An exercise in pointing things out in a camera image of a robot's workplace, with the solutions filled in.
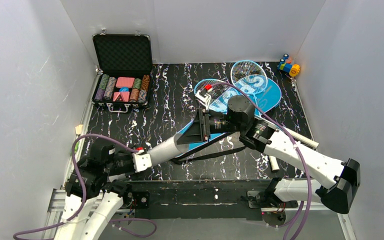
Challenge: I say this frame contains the colourful toy block train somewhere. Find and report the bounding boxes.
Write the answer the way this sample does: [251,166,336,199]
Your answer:
[277,53,301,77]

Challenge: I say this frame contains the purple cable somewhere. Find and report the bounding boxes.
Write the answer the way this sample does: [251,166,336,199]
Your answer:
[13,133,157,240]
[211,81,313,240]

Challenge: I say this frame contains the white shuttlecock tube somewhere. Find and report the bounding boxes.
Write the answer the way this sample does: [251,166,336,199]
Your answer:
[147,133,189,166]

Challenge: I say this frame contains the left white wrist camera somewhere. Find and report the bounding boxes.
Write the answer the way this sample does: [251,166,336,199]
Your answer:
[132,147,153,173]

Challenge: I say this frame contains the left blue badminton racket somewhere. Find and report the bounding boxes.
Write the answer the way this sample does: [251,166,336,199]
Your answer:
[194,78,239,114]

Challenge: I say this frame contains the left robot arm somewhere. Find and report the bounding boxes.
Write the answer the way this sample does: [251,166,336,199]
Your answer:
[54,136,139,240]

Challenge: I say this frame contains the black poker chip case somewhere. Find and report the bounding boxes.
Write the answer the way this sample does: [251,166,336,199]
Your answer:
[91,33,154,113]

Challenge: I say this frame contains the beige wooden block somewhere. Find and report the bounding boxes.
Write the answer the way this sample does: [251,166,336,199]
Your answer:
[74,124,84,136]

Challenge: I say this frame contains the right blue badminton racket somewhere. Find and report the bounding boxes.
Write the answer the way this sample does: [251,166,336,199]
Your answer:
[230,60,269,103]

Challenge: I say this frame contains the blue badminton racket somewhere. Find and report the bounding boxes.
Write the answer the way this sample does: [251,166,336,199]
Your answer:
[194,78,239,114]
[230,60,269,103]

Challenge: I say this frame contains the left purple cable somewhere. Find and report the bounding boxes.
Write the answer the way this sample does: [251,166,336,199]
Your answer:
[13,133,157,240]

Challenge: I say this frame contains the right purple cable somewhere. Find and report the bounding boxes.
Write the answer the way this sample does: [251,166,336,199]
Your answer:
[211,81,313,240]

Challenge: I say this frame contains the blue racket bag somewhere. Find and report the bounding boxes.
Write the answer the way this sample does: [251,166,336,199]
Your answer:
[171,78,282,163]

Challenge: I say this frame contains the green clip on rail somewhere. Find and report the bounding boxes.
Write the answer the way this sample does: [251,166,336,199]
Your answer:
[70,139,79,157]

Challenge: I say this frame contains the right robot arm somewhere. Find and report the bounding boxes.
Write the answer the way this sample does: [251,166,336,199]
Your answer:
[174,95,361,214]

